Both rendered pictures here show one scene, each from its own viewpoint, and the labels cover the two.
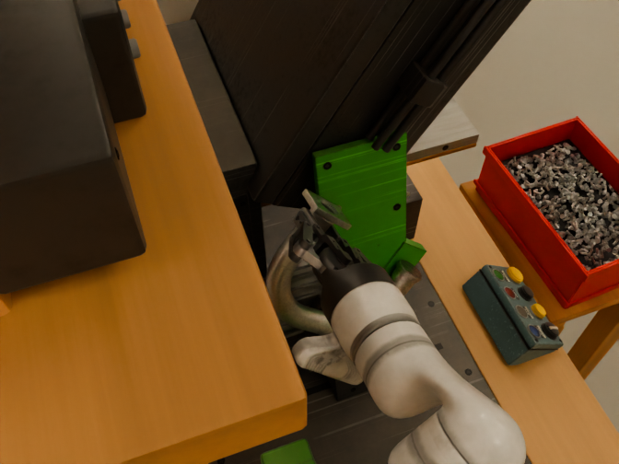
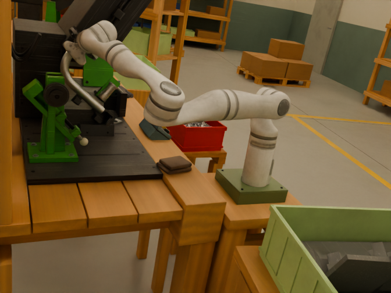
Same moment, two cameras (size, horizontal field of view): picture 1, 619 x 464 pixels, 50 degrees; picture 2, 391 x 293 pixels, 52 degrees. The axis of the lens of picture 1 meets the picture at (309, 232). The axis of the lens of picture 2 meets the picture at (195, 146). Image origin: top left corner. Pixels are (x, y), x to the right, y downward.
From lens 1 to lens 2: 1.16 m
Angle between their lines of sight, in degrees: 33
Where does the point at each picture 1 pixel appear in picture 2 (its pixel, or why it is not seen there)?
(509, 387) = (148, 142)
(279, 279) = (65, 58)
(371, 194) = not seen: hidden behind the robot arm
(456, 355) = (130, 135)
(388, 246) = (106, 75)
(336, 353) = (76, 46)
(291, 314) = (67, 75)
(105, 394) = not seen: outside the picture
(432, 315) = (125, 128)
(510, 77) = (205, 170)
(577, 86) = not seen: hidden behind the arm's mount
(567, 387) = (170, 145)
